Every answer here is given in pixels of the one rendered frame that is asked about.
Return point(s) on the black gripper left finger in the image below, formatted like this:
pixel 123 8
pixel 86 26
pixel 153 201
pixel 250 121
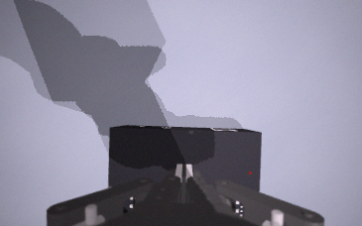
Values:
pixel 100 206

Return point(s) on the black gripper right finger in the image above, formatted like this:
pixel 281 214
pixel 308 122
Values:
pixel 259 208

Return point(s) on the black lighting desk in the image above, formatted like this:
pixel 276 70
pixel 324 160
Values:
pixel 151 151

